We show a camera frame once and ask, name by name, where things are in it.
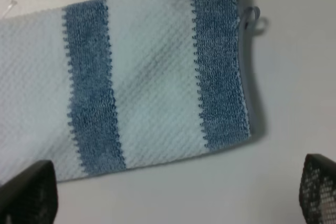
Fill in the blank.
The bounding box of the clear plastic tag pin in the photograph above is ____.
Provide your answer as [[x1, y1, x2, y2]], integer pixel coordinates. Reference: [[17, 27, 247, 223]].
[[1, 0, 17, 19]]

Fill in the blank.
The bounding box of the blue white striped towel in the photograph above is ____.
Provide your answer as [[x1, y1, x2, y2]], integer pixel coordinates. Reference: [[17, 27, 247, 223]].
[[1, 0, 260, 182]]

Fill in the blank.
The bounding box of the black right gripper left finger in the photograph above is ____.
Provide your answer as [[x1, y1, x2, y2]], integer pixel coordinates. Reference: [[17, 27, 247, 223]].
[[1, 160, 58, 223]]

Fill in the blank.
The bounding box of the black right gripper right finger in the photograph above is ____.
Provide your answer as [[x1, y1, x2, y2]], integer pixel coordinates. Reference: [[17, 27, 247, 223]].
[[299, 154, 335, 223]]

